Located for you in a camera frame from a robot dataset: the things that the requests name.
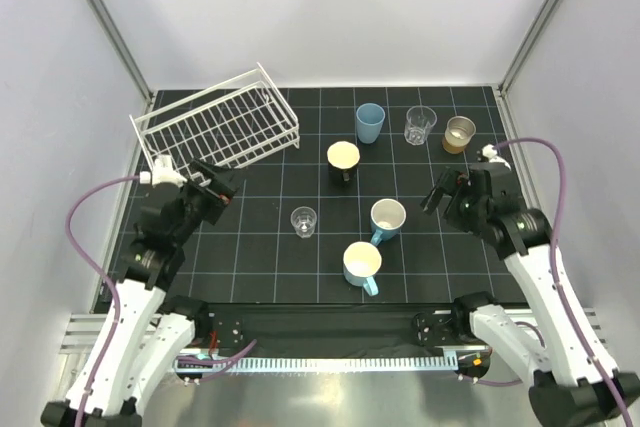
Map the blue floral mug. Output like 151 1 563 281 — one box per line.
370 198 407 246

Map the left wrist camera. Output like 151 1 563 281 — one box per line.
139 154 187 188

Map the left aluminium frame post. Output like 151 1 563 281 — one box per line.
86 0 153 103

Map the aluminium front rail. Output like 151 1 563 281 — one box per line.
59 309 609 378

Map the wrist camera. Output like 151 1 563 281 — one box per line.
478 144 511 170
139 154 187 188

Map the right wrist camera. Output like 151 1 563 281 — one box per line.
478 144 511 170

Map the light blue plastic tumbler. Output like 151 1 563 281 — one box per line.
356 103 386 144

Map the aluminium frame post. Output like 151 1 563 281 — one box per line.
498 0 562 98
86 0 153 103

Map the light blue hexagonal mug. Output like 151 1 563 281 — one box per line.
342 241 382 297

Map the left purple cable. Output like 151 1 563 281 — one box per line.
65 174 151 427

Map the metal cup with brown base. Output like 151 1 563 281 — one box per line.
442 116 476 154

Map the right aluminium frame post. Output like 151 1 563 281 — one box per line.
498 0 562 98

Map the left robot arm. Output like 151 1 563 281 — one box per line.
40 155 244 426

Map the black ceramic mug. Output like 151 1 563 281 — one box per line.
326 141 360 186

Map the black grid mat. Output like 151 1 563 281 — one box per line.
170 86 524 304

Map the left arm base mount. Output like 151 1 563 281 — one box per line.
209 313 246 352

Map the white wire dish rack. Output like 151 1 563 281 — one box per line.
130 64 300 183

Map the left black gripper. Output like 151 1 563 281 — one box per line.
172 158 248 244

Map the small clear glass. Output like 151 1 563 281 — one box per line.
290 206 317 238

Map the tall clear glass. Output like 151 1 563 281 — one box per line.
404 105 437 146

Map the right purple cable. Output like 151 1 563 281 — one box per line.
494 136 636 427

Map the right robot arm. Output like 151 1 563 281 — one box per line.
421 162 639 426

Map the purple cable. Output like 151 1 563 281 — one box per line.
65 174 151 427
494 136 636 427

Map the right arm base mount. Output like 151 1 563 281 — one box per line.
411 309 457 349

